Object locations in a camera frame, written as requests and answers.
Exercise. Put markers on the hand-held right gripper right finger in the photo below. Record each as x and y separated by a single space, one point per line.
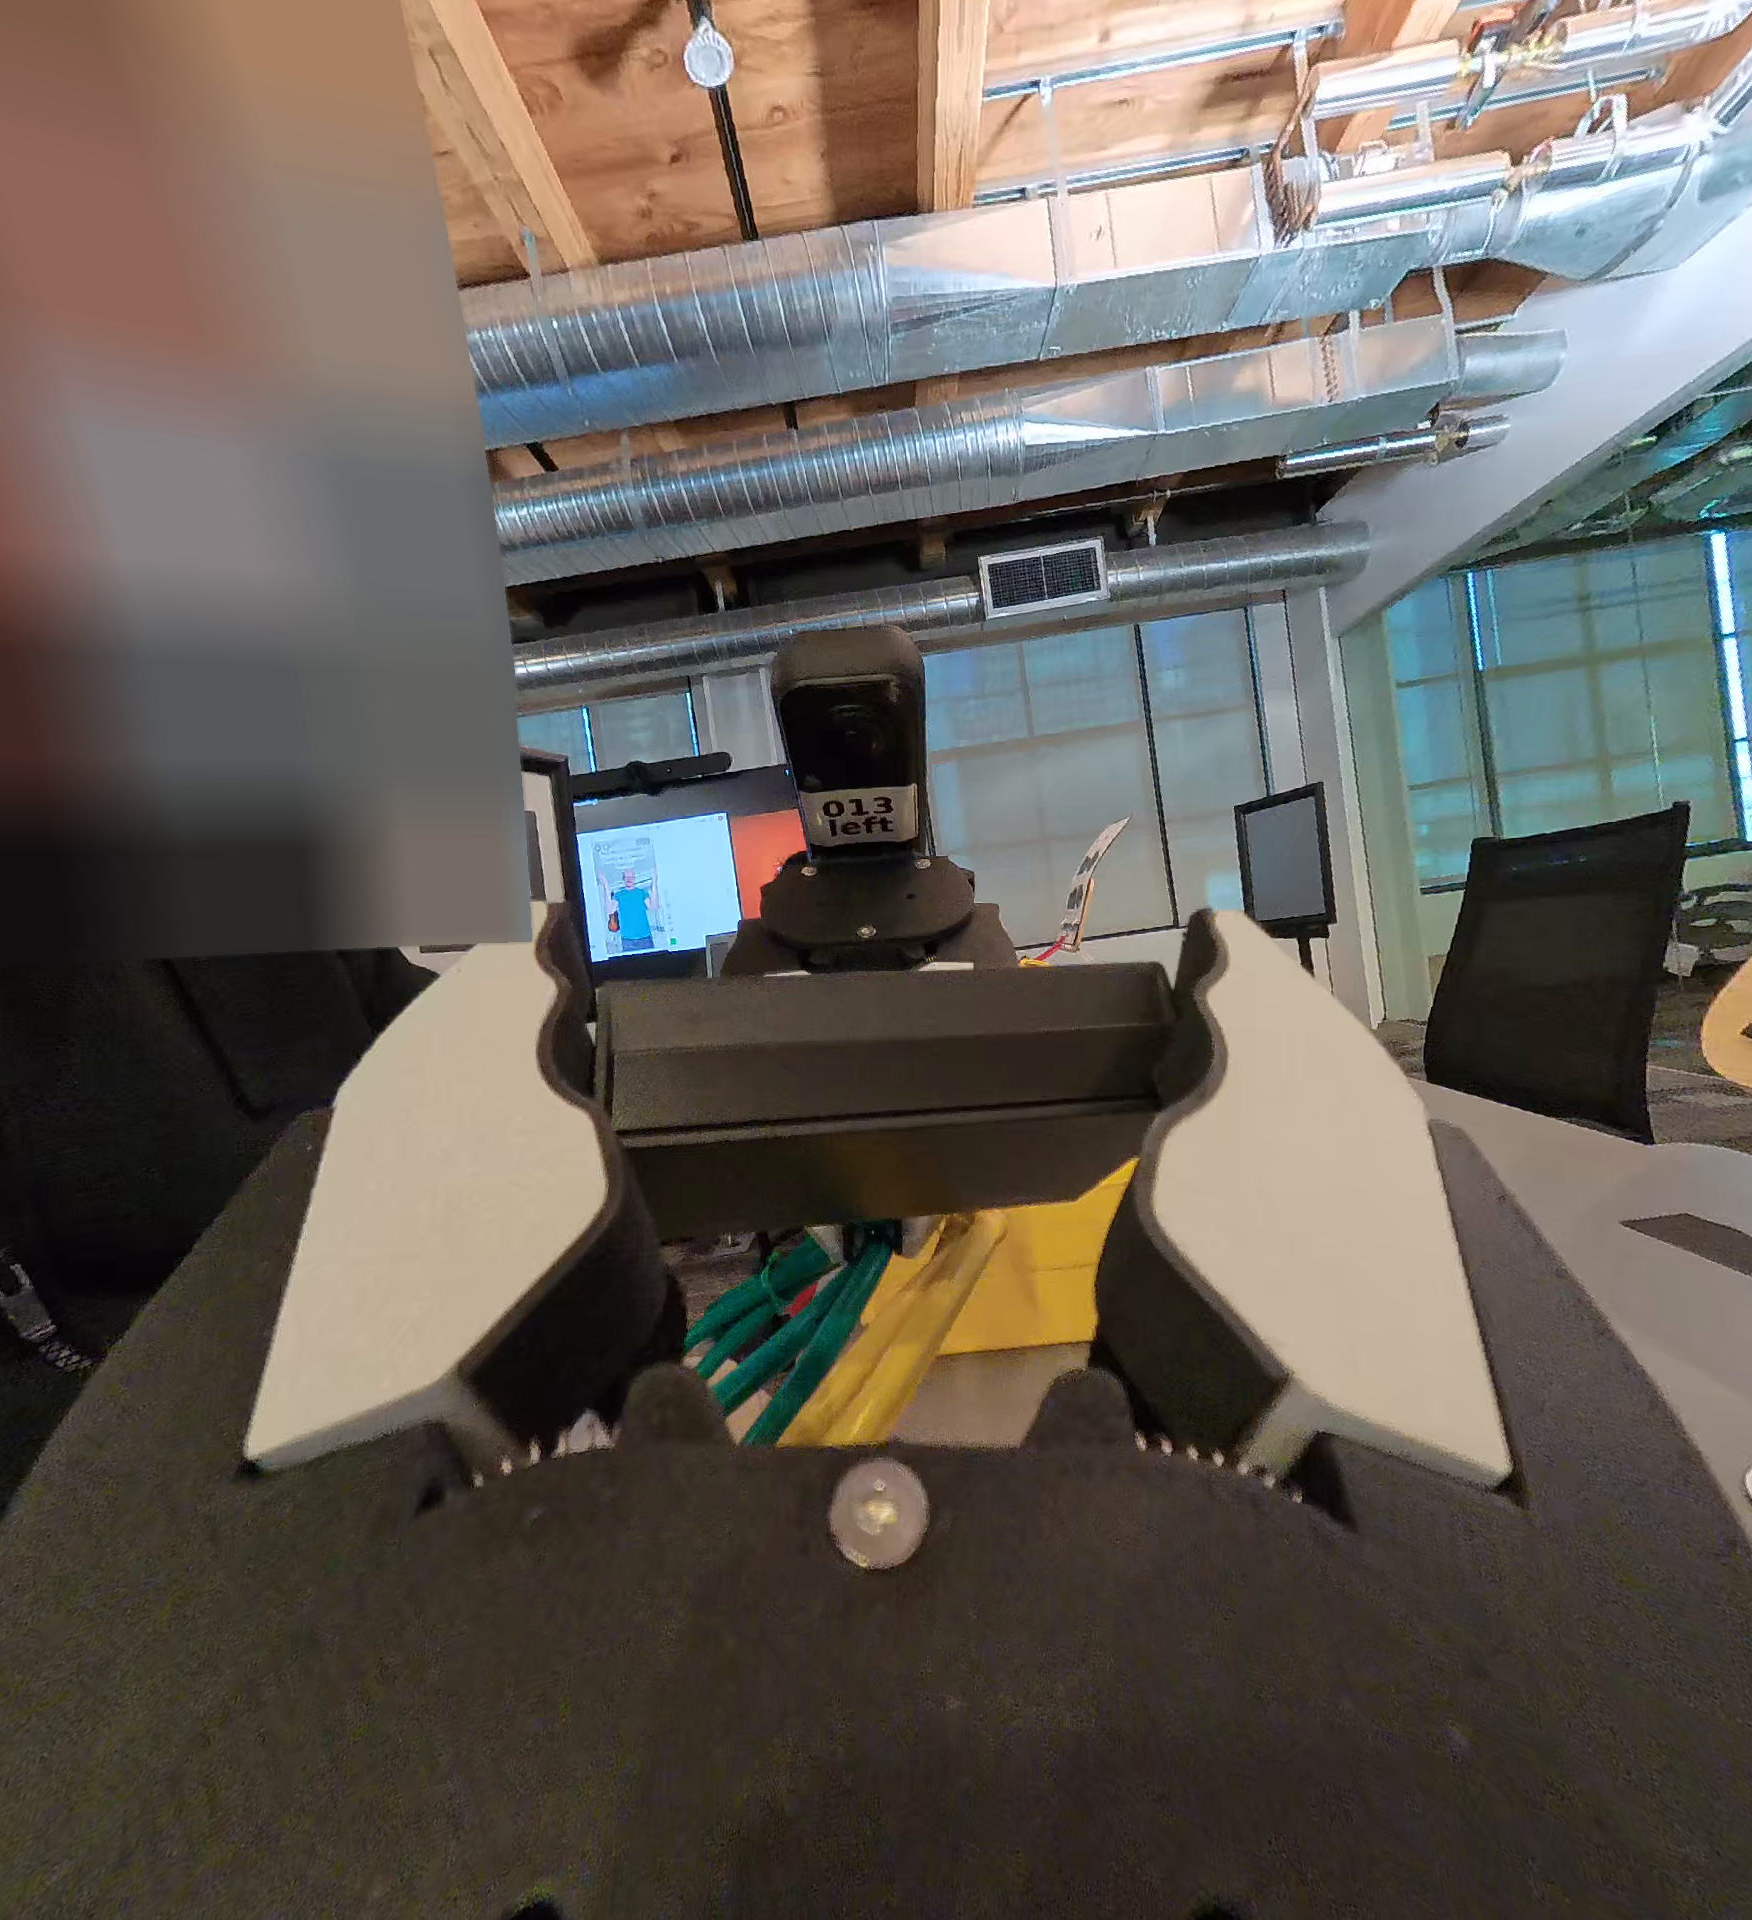
1312 1202

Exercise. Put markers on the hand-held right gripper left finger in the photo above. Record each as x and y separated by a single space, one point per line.
442 1184

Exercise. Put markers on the black ethernet switch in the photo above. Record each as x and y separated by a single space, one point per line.
876 1079

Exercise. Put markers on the yellow plastic bin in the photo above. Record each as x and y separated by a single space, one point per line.
1041 1275

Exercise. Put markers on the black video bar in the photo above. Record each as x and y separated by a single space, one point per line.
652 776

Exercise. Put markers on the black mesh office chair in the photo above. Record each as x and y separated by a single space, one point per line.
1550 976

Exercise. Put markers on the black monitor on stand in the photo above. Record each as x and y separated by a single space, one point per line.
1284 857

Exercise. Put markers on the person's black jacket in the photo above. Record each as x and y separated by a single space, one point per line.
96 1079

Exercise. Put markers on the white vent grille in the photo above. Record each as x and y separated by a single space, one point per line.
1045 578

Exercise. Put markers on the round ceiling lamp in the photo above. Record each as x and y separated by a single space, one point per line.
708 62

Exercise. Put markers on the large wall display screen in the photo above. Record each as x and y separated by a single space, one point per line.
666 887

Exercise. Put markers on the spiral metal air duct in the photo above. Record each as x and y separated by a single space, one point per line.
666 323
756 473
818 608

